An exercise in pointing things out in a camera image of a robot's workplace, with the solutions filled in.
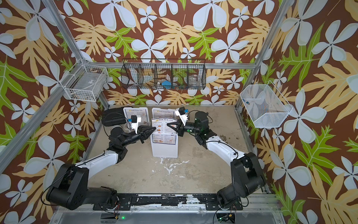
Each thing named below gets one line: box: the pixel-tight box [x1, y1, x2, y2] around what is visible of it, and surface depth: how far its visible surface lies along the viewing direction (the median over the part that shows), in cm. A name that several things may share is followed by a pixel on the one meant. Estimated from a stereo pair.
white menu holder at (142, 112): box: [123, 106, 150, 126], surface depth 94 cm
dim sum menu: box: [151, 117, 178, 146], surface depth 79 cm
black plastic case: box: [101, 107, 127, 127], surface depth 106 cm
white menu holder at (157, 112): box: [151, 107, 177, 119], surface depth 93 cm
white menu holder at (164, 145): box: [150, 132, 179, 159], surface depth 85 cm
